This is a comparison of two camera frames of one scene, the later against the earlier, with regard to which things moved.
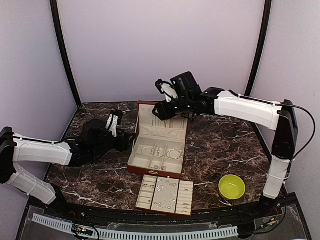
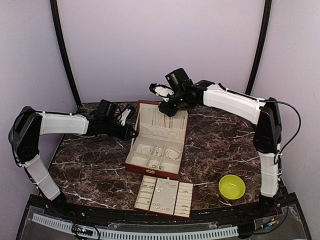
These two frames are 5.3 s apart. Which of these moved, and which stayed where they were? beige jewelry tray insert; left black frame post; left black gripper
Moved: left black gripper
Stayed: beige jewelry tray insert; left black frame post
